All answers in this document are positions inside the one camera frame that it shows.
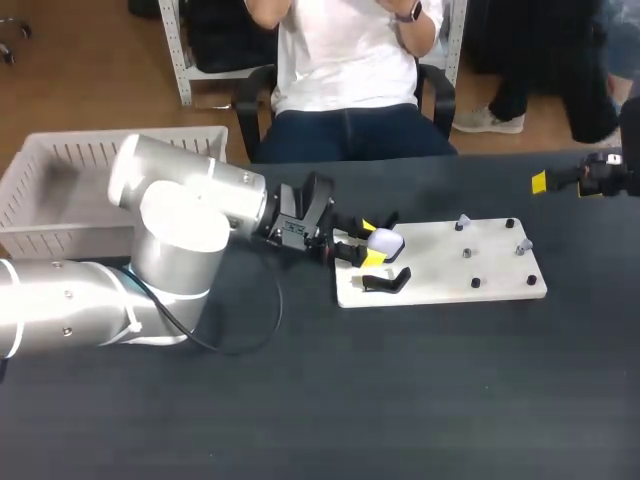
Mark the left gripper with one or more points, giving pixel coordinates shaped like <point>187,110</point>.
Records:
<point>300,215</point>

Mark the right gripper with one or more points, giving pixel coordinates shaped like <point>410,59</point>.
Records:
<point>607,175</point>

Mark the white earbud case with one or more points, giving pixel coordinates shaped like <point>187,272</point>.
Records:
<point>387,242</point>

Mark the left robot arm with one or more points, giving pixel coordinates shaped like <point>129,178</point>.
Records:
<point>70,300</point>

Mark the white earbud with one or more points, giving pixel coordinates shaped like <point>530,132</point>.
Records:
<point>524,245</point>
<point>463,220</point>

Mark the white plate with black stands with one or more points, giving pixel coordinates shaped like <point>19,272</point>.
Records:
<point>450,275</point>

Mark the person's legs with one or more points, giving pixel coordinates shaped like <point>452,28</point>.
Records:
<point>545,70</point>

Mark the black armchair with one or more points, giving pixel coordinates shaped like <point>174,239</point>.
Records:
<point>442,95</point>

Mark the person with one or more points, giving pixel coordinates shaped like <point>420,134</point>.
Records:
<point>345,75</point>

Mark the black bag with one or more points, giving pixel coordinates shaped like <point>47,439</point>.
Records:
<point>225,40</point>

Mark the grey slotted basket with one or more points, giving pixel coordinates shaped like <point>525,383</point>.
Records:
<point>60,200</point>

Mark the office chair caster base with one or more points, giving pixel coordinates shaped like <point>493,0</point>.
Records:
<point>12,40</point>

